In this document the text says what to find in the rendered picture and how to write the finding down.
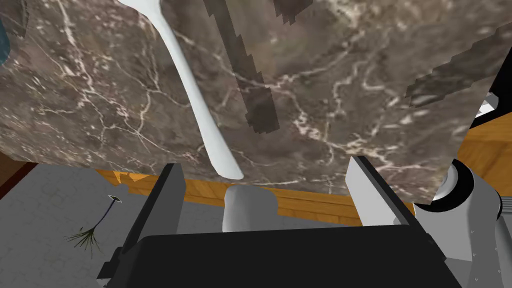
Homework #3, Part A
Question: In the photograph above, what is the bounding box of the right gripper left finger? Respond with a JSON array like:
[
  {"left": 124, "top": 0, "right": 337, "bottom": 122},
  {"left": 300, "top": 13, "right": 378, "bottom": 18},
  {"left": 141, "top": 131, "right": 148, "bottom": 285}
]
[{"left": 119, "top": 163, "right": 187, "bottom": 254}]

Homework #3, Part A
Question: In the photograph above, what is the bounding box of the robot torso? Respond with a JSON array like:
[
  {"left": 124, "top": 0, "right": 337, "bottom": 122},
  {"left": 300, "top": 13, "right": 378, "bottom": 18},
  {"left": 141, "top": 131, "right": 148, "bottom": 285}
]
[{"left": 413, "top": 159, "right": 512, "bottom": 288}]

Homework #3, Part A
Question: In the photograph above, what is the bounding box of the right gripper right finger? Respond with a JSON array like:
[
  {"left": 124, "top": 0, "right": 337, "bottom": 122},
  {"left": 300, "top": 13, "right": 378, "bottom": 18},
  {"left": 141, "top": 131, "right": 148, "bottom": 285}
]
[{"left": 345, "top": 155, "right": 431, "bottom": 238}]

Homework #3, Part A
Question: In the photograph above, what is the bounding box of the white spoon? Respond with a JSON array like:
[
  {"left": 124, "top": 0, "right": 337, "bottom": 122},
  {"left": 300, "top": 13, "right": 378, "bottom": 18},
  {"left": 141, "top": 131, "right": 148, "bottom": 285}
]
[{"left": 117, "top": 0, "right": 245, "bottom": 181}]

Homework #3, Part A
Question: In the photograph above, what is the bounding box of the dark teal round thing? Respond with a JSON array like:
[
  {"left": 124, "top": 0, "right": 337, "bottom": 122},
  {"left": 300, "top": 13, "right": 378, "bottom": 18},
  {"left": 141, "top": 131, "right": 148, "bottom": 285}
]
[{"left": 0, "top": 17, "right": 11, "bottom": 67}]

